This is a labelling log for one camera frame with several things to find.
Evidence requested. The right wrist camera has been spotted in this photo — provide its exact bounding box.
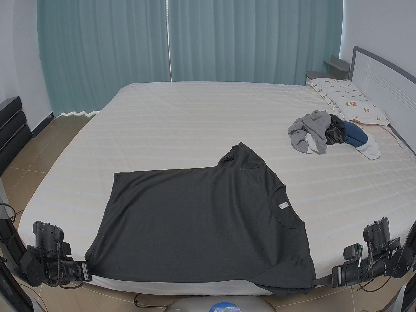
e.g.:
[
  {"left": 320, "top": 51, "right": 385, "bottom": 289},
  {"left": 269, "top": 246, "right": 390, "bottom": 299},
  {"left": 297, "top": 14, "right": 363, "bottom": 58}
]
[{"left": 343, "top": 244, "right": 363, "bottom": 262}]

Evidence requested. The grey bedside table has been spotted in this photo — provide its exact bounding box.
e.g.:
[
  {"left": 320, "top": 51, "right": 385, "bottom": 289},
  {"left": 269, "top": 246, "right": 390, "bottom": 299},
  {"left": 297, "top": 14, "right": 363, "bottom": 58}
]
[{"left": 306, "top": 55, "right": 351, "bottom": 81}]

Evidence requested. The bed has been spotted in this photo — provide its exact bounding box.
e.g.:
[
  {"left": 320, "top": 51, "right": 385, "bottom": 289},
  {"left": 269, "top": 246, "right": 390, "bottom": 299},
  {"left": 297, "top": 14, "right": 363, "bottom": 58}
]
[{"left": 18, "top": 46, "right": 416, "bottom": 296}]

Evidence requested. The blue-green curtain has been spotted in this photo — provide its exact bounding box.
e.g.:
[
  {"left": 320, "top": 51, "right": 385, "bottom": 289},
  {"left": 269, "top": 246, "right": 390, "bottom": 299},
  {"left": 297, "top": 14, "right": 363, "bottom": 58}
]
[
  {"left": 37, "top": 0, "right": 173, "bottom": 118},
  {"left": 167, "top": 0, "right": 343, "bottom": 85}
]

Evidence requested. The black T-shirt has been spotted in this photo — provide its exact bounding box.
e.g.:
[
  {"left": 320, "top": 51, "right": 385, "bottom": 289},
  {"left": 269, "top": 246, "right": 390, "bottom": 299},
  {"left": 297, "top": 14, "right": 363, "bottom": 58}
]
[{"left": 84, "top": 142, "right": 317, "bottom": 298}]

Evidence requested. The black chest of drawers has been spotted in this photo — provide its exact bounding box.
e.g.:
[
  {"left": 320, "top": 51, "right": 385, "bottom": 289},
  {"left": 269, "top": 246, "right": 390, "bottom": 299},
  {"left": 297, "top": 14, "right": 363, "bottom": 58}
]
[{"left": 0, "top": 96, "right": 33, "bottom": 176}]

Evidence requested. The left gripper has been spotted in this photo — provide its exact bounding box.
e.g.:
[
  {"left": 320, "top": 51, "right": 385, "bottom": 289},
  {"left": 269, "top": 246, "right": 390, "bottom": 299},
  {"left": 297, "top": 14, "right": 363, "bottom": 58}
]
[{"left": 61, "top": 261, "right": 93, "bottom": 287}]

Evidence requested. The pile of clothes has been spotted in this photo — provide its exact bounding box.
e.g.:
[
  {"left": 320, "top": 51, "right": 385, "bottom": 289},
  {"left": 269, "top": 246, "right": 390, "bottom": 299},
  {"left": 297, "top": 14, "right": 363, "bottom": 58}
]
[{"left": 288, "top": 110, "right": 381, "bottom": 160}]

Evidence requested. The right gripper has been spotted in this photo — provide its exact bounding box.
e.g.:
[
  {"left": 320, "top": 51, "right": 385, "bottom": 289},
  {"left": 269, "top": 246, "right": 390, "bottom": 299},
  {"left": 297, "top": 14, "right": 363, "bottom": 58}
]
[{"left": 331, "top": 261, "right": 362, "bottom": 288}]

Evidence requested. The white printed pillow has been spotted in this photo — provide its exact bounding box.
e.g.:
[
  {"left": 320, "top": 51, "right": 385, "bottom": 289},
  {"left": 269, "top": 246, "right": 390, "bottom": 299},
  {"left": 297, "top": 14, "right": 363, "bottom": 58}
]
[{"left": 307, "top": 78, "right": 390, "bottom": 126}]

